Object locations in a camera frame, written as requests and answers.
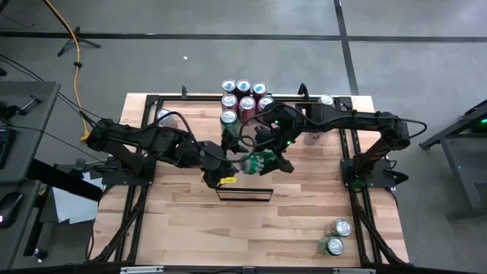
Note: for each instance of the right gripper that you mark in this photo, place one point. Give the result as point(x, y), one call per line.
point(279, 133)

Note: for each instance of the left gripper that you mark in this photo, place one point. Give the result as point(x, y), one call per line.
point(215, 167)

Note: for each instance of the green Sprite can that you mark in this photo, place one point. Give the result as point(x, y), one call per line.
point(333, 246)
point(260, 164)
point(229, 120)

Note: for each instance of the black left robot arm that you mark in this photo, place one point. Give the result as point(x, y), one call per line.
point(160, 141)

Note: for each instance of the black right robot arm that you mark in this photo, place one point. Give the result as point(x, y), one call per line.
point(361, 118)

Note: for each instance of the silver Diet Coke can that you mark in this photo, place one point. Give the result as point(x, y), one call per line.
point(312, 139)

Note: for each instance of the black beam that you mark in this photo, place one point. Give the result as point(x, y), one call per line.
point(76, 187)

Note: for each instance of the white paper sheets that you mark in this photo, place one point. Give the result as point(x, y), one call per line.
point(72, 209)

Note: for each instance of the grey metal stand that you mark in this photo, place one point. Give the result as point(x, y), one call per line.
point(466, 213)

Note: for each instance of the grey side table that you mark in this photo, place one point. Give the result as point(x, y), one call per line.
point(34, 133)
point(15, 243)

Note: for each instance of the black tripod base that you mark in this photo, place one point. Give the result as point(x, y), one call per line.
point(77, 39)

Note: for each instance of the black knob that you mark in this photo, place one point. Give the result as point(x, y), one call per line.
point(40, 253)

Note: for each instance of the black computer mouse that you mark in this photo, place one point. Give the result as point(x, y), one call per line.
point(9, 207)

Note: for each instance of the black keyboard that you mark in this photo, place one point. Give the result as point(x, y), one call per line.
point(4, 148)

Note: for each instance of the black clamp tool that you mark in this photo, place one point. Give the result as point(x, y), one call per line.
point(9, 110)

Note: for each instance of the black aluminium rig frame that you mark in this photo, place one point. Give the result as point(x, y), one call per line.
point(359, 224)

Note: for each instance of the silver bracket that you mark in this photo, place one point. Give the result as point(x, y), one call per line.
point(354, 271)
point(141, 269)

